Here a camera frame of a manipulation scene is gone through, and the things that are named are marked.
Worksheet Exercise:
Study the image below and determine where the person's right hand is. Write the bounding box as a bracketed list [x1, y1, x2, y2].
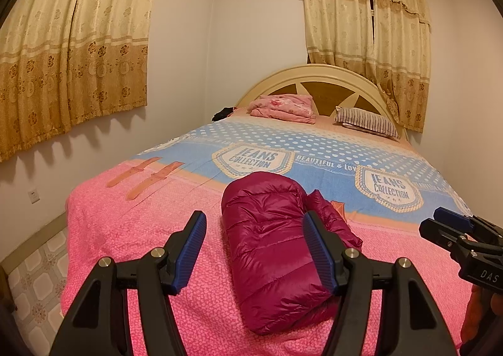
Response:
[460, 285, 503, 343]

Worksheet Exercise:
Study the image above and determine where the black object beside bed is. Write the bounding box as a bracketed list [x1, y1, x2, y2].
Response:
[212, 107, 236, 122]

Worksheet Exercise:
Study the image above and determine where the striped pillow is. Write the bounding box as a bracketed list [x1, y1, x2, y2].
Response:
[335, 106, 401, 140]

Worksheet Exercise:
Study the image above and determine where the white wall socket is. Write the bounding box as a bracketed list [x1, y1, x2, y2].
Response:
[27, 189, 40, 204]

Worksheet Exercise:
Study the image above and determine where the cream wooden headboard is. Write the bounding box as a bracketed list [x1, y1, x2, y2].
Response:
[236, 64, 393, 119]

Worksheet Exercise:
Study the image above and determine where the folded pink blanket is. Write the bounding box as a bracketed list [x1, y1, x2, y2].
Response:
[247, 94, 316, 124]

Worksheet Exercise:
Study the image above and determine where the beige curtain behind headboard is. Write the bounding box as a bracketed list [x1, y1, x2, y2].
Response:
[302, 0, 431, 132]

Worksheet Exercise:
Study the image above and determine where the pink and blue bedspread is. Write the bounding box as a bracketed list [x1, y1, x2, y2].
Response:
[61, 111, 471, 355]

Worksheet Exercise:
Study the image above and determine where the beige curtain on side wall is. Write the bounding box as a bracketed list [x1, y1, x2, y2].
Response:
[1, 0, 153, 160]

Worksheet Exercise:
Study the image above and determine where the magenta puffer jacket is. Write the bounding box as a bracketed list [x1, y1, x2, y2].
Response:
[222, 172, 362, 336]

